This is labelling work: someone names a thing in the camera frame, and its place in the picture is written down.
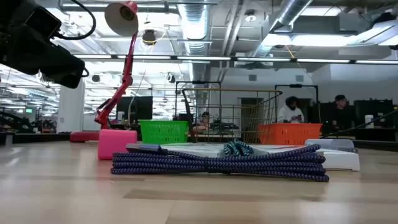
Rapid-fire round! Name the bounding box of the small pink box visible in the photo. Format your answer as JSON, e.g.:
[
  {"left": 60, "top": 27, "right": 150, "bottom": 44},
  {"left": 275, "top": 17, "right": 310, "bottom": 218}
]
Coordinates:
[{"left": 98, "top": 129, "right": 138, "bottom": 161}]

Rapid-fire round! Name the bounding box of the gold wire basket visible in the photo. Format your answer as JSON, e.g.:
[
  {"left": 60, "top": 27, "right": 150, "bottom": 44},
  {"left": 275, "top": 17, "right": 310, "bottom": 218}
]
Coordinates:
[{"left": 182, "top": 88, "right": 283, "bottom": 144}]

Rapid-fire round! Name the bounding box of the blue purple pen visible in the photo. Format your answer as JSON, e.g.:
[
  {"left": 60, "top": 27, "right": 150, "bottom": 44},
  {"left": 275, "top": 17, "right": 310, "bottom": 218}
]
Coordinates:
[{"left": 111, "top": 142, "right": 330, "bottom": 183}]

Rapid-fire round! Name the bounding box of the small white grey adapter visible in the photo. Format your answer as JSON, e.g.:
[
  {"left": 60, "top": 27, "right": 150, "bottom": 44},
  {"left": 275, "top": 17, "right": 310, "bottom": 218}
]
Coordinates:
[{"left": 304, "top": 138, "right": 358, "bottom": 154}]

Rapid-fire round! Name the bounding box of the white building column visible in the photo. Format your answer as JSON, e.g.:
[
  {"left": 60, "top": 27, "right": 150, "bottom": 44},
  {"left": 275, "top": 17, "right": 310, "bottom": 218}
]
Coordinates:
[{"left": 57, "top": 77, "right": 85, "bottom": 134}]

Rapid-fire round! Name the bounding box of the red desk lamp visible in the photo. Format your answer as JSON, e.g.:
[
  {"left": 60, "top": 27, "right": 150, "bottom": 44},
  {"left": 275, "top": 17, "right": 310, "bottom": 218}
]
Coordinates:
[{"left": 70, "top": 0, "right": 140, "bottom": 143}]

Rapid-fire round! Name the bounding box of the green plastic basket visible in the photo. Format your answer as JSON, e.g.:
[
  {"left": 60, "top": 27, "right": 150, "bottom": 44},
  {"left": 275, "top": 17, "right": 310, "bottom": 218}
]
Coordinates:
[{"left": 139, "top": 119, "right": 190, "bottom": 145}]

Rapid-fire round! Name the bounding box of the person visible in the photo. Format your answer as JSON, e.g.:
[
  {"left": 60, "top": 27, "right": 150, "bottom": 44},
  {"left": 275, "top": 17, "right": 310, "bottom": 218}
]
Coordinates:
[
  {"left": 328, "top": 95, "right": 358, "bottom": 133},
  {"left": 277, "top": 96, "right": 305, "bottom": 124},
  {"left": 192, "top": 111, "right": 212, "bottom": 131}
]

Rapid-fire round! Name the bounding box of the orange plastic basket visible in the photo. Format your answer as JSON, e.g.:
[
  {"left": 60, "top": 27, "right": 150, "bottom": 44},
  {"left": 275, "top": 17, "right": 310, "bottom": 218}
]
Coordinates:
[{"left": 257, "top": 123, "right": 323, "bottom": 146}]

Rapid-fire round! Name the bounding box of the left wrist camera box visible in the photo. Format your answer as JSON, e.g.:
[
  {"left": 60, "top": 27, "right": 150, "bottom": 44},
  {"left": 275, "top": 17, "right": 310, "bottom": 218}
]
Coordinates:
[{"left": 24, "top": 6, "right": 62, "bottom": 40}]

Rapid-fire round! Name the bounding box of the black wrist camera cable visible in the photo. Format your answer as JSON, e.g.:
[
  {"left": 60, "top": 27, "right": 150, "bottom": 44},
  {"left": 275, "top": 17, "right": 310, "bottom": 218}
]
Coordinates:
[{"left": 54, "top": 0, "right": 97, "bottom": 41}]

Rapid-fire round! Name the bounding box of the black aluminium table frame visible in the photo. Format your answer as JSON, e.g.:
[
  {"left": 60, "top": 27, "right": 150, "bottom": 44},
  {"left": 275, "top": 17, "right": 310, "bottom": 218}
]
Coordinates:
[{"left": 0, "top": 132, "right": 398, "bottom": 151}]

